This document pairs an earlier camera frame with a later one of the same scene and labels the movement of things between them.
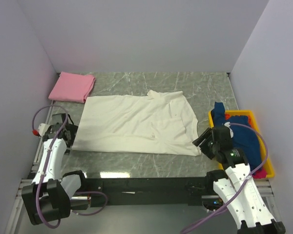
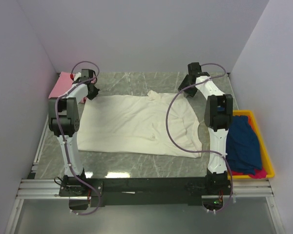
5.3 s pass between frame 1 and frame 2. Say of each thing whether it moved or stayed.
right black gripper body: moved
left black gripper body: moved
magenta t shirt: stayed
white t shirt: stayed
